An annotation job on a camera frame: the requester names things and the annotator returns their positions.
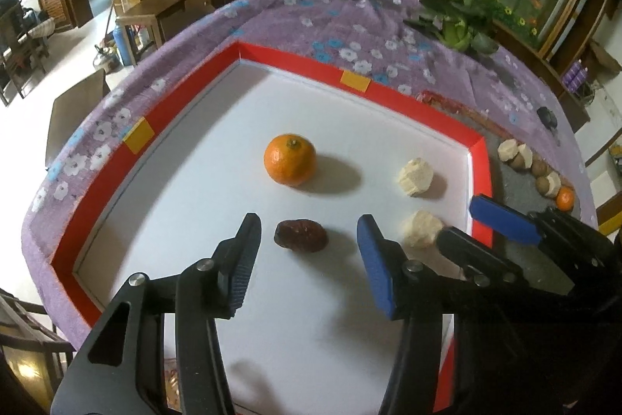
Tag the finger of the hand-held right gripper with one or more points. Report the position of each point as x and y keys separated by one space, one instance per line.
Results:
x=466 y=249
x=505 y=218

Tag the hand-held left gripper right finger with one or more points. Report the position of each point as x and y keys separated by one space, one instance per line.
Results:
x=376 y=269

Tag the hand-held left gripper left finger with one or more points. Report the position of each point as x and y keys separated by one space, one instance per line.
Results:
x=243 y=271

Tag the brown water chestnut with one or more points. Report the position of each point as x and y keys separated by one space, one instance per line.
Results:
x=539 y=167
x=550 y=185

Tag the small orange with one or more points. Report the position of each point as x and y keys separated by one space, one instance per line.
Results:
x=565 y=199

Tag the dried red date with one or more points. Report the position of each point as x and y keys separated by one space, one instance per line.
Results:
x=300 y=236

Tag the large orange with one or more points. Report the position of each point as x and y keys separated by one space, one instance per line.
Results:
x=290 y=160

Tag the red and white tray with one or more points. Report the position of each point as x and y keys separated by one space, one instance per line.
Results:
x=291 y=104

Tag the small black object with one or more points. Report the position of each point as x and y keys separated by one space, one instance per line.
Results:
x=547 y=117

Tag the purple bottles pack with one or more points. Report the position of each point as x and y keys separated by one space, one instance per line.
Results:
x=576 y=77

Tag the yellow tape patch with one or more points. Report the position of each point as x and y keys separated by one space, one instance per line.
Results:
x=139 y=135
x=356 y=80

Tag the cardboard box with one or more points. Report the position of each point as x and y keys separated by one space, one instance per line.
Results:
x=605 y=55

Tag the green leafy plant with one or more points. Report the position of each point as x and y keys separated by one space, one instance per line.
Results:
x=454 y=19

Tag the metal kettle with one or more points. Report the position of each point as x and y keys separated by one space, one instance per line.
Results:
x=104 y=60

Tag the blue water bottle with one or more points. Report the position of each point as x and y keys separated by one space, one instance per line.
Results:
x=124 y=45

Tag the purple floral tablecloth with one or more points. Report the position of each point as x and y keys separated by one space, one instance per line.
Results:
x=316 y=16

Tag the wooden stool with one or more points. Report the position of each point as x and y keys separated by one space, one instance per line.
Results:
x=150 y=19

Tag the dark wooden chair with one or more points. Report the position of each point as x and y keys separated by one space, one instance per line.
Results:
x=19 y=50

